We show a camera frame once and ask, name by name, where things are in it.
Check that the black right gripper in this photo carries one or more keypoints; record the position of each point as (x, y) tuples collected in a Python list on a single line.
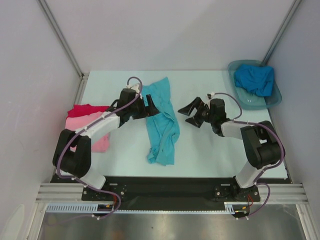
[(201, 113)]

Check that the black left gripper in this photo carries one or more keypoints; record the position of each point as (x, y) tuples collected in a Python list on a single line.
[(150, 110)]

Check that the light blue t-shirt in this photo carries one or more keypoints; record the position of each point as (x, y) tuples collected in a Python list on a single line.
[(163, 128)]

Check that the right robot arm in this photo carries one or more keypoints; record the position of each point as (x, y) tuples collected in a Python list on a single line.
[(263, 148)]

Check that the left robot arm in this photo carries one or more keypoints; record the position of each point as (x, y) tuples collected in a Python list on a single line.
[(73, 154)]

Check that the translucent blue plastic bin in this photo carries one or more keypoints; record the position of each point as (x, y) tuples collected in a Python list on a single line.
[(250, 101)]

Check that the pink folded t-shirt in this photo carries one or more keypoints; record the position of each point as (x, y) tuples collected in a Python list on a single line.
[(76, 122)]

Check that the dark blue crumpled t-shirt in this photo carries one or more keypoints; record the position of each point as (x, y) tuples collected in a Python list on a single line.
[(256, 80)]

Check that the red folded t-shirt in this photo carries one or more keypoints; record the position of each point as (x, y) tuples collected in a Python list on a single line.
[(80, 110)]

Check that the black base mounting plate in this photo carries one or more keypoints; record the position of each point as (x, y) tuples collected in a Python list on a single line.
[(175, 194)]

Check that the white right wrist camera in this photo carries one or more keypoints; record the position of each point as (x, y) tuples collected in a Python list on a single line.
[(210, 96)]

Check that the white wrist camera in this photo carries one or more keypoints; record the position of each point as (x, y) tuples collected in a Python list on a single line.
[(136, 87), (210, 96)]

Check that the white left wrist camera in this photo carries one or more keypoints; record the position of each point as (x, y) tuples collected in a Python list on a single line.
[(136, 87)]

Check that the aluminium frame rail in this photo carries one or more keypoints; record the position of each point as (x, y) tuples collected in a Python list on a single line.
[(59, 193)]

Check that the light blue cable duct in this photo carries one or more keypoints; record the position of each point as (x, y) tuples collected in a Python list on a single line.
[(81, 208)]

